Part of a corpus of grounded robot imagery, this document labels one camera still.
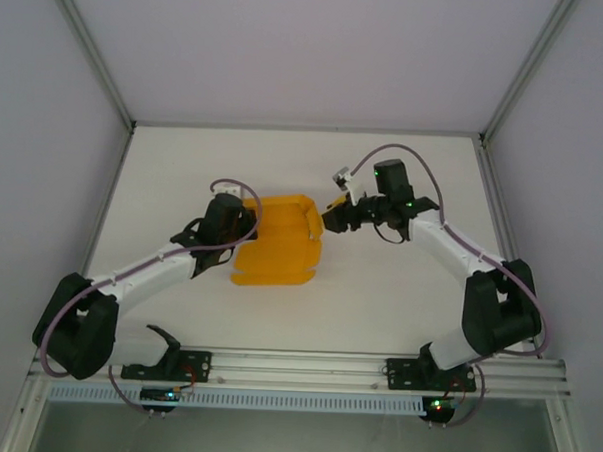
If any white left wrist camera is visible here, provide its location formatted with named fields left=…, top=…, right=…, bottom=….
left=216, top=179, right=245, bottom=200

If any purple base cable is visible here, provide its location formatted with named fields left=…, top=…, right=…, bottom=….
left=106, top=366, right=170, bottom=416
left=441, top=360, right=488, bottom=431

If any grey slotted cable duct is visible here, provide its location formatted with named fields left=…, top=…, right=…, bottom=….
left=47, top=381, right=426, bottom=419

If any black controller board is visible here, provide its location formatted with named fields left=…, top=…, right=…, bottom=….
left=138, top=384, right=196, bottom=409
left=419, top=394, right=459, bottom=425

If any aluminium table side rail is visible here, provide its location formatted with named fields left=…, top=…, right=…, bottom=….
left=472, top=142, right=527, bottom=270

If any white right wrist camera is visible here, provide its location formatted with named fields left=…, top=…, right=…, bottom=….
left=329, top=165, right=368, bottom=208

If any aluminium mounting rail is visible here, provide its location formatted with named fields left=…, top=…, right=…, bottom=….
left=28, top=334, right=575, bottom=400

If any aluminium frame post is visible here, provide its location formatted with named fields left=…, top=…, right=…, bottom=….
left=477, top=0, right=579, bottom=149
left=35, top=0, right=143, bottom=131

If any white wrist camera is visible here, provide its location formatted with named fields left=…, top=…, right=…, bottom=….
left=329, top=165, right=368, bottom=208
left=216, top=179, right=245, bottom=200

